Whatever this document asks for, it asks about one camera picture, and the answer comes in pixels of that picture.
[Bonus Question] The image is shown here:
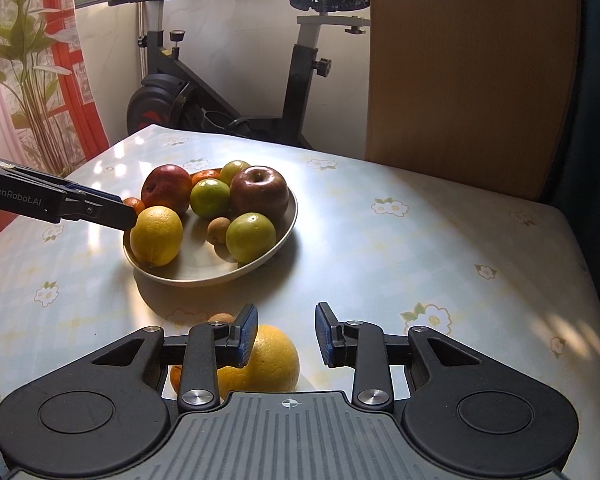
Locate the black exercise bike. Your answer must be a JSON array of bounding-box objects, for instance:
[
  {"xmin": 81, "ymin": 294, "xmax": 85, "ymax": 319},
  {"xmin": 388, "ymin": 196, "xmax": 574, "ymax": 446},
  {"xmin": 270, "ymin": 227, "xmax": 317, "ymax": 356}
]
[{"xmin": 100, "ymin": 0, "xmax": 372, "ymax": 150}]

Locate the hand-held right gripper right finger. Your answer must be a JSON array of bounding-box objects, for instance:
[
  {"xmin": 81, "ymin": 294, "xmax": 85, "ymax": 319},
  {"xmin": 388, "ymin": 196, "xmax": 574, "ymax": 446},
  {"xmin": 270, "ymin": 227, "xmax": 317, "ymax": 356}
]
[{"xmin": 315, "ymin": 302, "xmax": 491, "ymax": 407}]

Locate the yellow lemon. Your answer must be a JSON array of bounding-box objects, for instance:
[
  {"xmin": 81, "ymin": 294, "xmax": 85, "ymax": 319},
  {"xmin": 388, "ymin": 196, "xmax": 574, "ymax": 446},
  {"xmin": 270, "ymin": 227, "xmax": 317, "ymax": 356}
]
[{"xmin": 129, "ymin": 205, "xmax": 184, "ymax": 267}]

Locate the green round fruit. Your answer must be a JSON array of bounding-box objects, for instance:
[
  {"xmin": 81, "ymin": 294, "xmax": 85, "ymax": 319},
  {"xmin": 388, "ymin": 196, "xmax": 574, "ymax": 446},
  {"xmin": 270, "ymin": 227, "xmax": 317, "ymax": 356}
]
[
  {"xmin": 225, "ymin": 212, "xmax": 277, "ymax": 264},
  {"xmin": 189, "ymin": 178, "xmax": 231, "ymax": 219},
  {"xmin": 219, "ymin": 160, "xmax": 252, "ymax": 186}
]

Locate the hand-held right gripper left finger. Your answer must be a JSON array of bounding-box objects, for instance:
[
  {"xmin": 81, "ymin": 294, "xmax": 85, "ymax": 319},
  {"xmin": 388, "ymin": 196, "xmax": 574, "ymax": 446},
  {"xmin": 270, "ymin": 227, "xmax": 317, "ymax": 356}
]
[{"xmin": 82, "ymin": 304, "xmax": 259, "ymax": 411}]

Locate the brownish red apple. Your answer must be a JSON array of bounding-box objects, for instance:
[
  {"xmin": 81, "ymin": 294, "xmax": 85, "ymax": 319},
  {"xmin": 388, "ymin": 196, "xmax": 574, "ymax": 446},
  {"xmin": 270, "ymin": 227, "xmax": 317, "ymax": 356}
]
[{"xmin": 230, "ymin": 165, "xmax": 290, "ymax": 228}]

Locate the large yellow orange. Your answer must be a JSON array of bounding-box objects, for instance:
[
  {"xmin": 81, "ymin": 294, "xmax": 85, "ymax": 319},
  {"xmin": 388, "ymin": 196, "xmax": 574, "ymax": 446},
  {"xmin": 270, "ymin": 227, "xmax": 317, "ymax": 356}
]
[{"xmin": 215, "ymin": 324, "xmax": 301, "ymax": 394}]

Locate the beige round plate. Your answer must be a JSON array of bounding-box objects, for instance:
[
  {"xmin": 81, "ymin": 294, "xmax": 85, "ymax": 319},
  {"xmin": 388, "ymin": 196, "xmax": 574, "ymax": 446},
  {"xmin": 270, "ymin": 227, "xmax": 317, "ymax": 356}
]
[{"xmin": 122, "ymin": 167, "xmax": 299, "ymax": 287}]

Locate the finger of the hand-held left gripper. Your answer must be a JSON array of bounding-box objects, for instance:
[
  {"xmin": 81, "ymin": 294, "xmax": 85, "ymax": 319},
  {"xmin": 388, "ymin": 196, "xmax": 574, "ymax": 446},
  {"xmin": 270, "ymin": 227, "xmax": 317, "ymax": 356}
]
[
  {"xmin": 65, "ymin": 183, "xmax": 124, "ymax": 206},
  {"xmin": 60, "ymin": 195, "xmax": 139, "ymax": 234}
]

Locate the printed backdrop cloth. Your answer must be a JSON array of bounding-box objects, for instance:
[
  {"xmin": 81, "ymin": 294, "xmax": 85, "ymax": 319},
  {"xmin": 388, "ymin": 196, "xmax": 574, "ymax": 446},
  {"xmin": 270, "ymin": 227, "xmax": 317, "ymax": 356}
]
[{"xmin": 0, "ymin": 0, "xmax": 112, "ymax": 201}]

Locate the wooden board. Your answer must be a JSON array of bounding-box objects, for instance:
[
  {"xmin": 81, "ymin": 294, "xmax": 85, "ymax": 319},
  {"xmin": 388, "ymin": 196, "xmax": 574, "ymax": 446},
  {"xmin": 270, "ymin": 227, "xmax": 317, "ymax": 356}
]
[{"xmin": 364, "ymin": 0, "xmax": 582, "ymax": 202}]

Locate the dark red apple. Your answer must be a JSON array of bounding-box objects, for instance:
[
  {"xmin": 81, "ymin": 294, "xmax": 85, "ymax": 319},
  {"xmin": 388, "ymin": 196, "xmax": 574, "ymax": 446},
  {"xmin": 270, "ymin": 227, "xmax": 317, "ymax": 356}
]
[{"xmin": 140, "ymin": 164, "xmax": 193, "ymax": 217}]

